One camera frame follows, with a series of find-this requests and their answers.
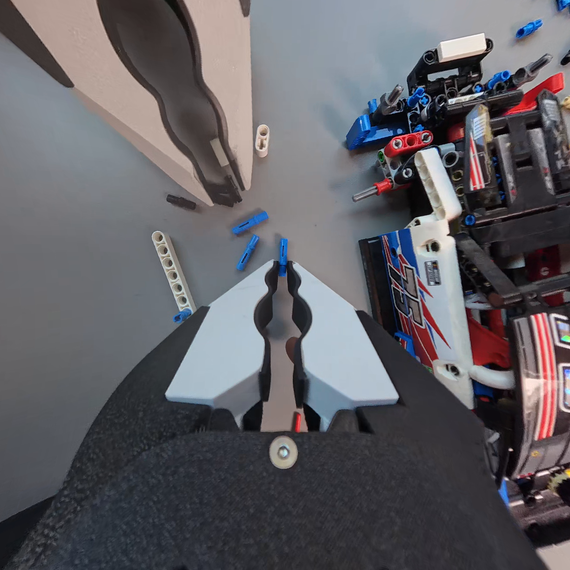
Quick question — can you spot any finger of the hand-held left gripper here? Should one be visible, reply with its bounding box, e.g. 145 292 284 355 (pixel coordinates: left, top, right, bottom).
11 0 215 207
178 0 254 191

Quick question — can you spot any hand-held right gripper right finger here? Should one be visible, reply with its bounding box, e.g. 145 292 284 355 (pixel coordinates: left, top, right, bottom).
286 260 400 433

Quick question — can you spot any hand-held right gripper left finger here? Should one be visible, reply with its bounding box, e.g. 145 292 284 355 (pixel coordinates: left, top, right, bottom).
166 259 273 431

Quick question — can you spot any thin white holed toy beam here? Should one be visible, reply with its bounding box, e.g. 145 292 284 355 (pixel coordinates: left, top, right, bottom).
151 230 197 312

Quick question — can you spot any toy brick race car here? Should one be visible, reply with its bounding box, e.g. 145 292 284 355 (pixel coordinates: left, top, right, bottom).
346 33 570 548

